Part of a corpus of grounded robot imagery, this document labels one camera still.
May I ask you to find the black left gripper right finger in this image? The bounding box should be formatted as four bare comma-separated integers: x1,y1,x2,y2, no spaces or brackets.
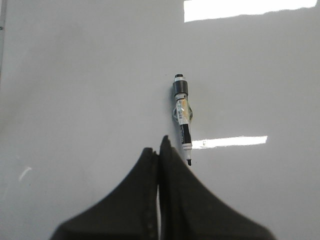
159,135,275,240

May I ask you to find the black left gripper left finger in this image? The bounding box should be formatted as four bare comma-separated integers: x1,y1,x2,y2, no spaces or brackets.
51,147,158,240

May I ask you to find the black and white marker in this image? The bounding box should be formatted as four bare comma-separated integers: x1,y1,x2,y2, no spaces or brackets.
172,73,193,166

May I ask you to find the white whiteboard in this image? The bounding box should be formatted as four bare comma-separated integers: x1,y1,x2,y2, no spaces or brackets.
0,0,320,240

